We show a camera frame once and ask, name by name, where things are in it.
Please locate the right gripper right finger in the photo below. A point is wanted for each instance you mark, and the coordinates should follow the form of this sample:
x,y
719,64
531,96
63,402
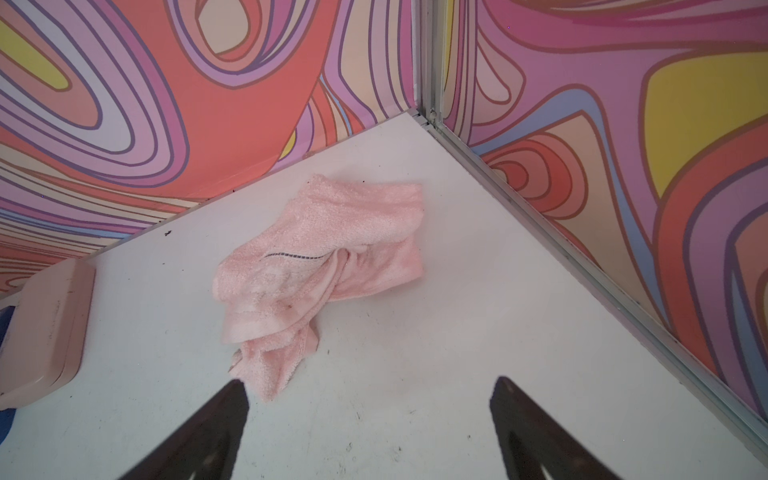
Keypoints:
x,y
534,445

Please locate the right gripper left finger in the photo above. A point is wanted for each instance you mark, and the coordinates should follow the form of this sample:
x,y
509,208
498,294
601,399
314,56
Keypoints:
x,y
203,447

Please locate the pink rectangular box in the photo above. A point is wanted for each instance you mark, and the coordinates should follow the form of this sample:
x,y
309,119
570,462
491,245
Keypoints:
x,y
43,347

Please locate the pink terry rag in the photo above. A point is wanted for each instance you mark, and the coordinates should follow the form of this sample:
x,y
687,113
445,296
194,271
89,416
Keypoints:
x,y
333,241

